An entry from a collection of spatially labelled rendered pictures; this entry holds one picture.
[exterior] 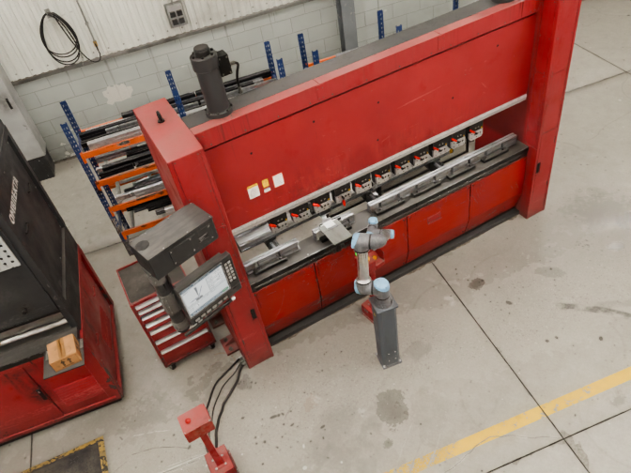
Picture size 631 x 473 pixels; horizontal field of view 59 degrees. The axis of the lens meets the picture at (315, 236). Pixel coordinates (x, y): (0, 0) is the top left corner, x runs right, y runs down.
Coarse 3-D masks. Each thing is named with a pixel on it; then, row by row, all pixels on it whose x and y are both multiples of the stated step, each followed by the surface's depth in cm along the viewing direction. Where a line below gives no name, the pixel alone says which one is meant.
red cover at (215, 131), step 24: (528, 0) 444; (456, 24) 429; (480, 24) 434; (504, 24) 446; (408, 48) 413; (432, 48) 424; (336, 72) 401; (360, 72) 404; (384, 72) 415; (288, 96) 387; (312, 96) 396; (216, 120) 377; (240, 120) 379; (264, 120) 388; (216, 144) 380
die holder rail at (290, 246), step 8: (288, 240) 477; (296, 240) 476; (280, 248) 472; (288, 248) 474; (296, 248) 479; (256, 256) 468; (264, 256) 467; (272, 256) 470; (248, 264) 463; (256, 264) 474; (264, 264) 470; (248, 272) 467
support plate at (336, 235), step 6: (336, 222) 480; (324, 228) 477; (336, 228) 475; (342, 228) 474; (324, 234) 472; (330, 234) 471; (336, 234) 470; (342, 234) 469; (348, 234) 468; (330, 240) 466; (336, 240) 464; (342, 240) 463
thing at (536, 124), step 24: (552, 0) 440; (576, 0) 443; (552, 24) 450; (576, 24) 458; (552, 48) 461; (552, 72) 478; (528, 96) 509; (552, 96) 496; (504, 120) 553; (528, 120) 523; (552, 120) 516; (480, 144) 605; (528, 144) 537; (552, 144) 536; (528, 168) 552; (528, 192) 569; (528, 216) 588
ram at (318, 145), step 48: (480, 48) 450; (528, 48) 477; (336, 96) 409; (384, 96) 430; (432, 96) 454; (480, 96) 481; (240, 144) 391; (288, 144) 411; (336, 144) 434; (384, 144) 458; (240, 192) 415; (288, 192) 438
